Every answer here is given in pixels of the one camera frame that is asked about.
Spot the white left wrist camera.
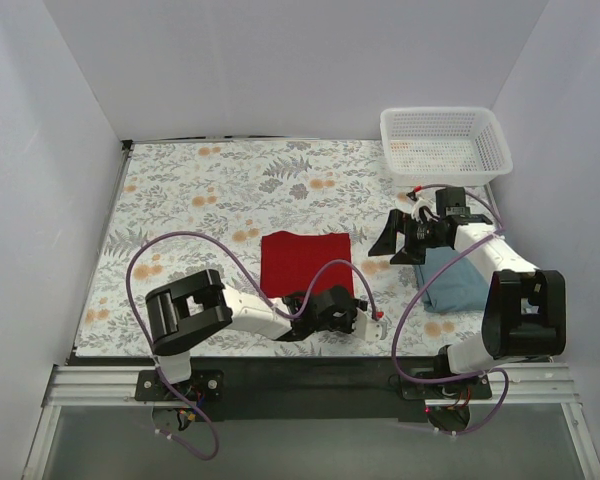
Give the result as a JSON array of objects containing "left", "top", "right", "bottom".
[{"left": 353, "top": 311, "right": 387, "bottom": 342}]

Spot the floral patterned table mat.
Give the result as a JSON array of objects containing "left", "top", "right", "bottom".
[{"left": 74, "top": 140, "right": 482, "bottom": 358}]

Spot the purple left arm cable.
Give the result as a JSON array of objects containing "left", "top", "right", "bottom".
[{"left": 125, "top": 230, "right": 384, "bottom": 461}]

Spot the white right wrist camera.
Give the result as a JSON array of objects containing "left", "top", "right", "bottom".
[{"left": 407, "top": 191, "right": 439, "bottom": 223}]

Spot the red t shirt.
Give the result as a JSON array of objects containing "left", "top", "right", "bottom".
[{"left": 260, "top": 231, "right": 351, "bottom": 298}]

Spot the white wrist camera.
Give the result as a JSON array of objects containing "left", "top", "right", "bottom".
[
  {"left": 353, "top": 311, "right": 387, "bottom": 342},
  {"left": 407, "top": 191, "right": 439, "bottom": 223}
]

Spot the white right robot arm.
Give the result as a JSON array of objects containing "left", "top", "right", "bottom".
[{"left": 368, "top": 184, "right": 567, "bottom": 398}]

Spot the folded blue t shirt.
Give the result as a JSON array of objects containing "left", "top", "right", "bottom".
[{"left": 414, "top": 247, "right": 489, "bottom": 314}]

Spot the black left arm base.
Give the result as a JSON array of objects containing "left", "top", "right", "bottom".
[{"left": 134, "top": 369, "right": 224, "bottom": 402}]

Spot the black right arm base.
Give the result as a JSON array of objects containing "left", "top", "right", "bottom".
[{"left": 398, "top": 357, "right": 492, "bottom": 401}]

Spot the white plastic basket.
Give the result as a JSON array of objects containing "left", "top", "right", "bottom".
[{"left": 380, "top": 107, "right": 513, "bottom": 187}]

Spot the aluminium mounting rail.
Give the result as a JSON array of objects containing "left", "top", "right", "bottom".
[{"left": 43, "top": 363, "right": 581, "bottom": 406}]

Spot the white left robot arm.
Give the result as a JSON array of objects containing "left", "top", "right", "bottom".
[{"left": 145, "top": 270, "right": 384, "bottom": 400}]

